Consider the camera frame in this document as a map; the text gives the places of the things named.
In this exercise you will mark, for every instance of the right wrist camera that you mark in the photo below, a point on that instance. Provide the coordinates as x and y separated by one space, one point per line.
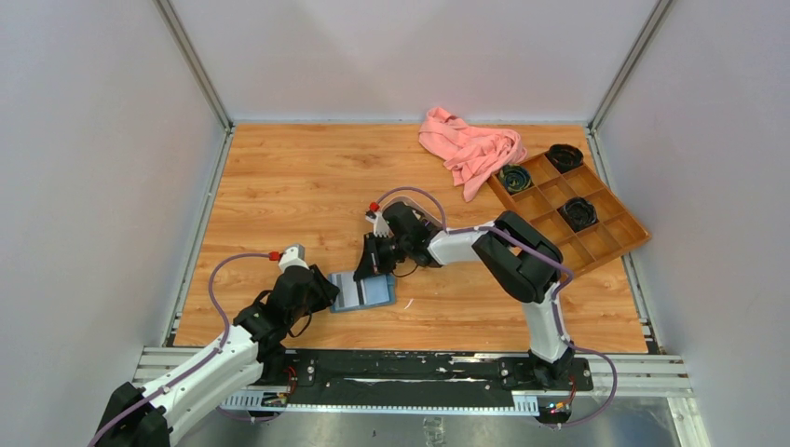
374 215

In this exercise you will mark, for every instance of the teal leather card holder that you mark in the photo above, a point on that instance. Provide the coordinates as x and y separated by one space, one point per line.
380 291

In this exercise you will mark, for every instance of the beige oval tray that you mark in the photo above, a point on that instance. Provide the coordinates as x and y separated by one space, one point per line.
406 200

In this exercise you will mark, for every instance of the pink cloth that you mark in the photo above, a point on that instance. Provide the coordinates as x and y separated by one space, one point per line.
471 154

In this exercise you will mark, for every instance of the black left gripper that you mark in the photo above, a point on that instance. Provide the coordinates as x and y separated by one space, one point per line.
325 290

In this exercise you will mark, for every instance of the wooden compartment organizer tray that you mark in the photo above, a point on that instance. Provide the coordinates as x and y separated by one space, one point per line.
560 195

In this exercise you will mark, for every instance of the white striped card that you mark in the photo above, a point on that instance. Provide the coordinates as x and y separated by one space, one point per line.
352 294

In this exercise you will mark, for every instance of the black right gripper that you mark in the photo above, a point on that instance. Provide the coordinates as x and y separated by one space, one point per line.
372 262

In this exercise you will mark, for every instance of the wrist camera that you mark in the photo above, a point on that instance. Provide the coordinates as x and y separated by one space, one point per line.
294 255
374 215

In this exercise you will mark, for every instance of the aluminium frame rail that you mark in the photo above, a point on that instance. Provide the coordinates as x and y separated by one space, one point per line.
637 400

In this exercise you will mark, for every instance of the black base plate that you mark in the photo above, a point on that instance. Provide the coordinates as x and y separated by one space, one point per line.
419 379

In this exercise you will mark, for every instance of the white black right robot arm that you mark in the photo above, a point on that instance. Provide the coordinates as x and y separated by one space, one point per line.
525 264

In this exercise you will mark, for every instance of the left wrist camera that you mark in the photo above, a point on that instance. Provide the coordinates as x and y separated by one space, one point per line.
294 255

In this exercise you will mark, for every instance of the rolled tie orange pattern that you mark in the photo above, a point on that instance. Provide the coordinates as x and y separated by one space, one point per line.
564 157

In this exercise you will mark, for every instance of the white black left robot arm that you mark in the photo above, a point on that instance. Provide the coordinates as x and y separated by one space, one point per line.
162 411

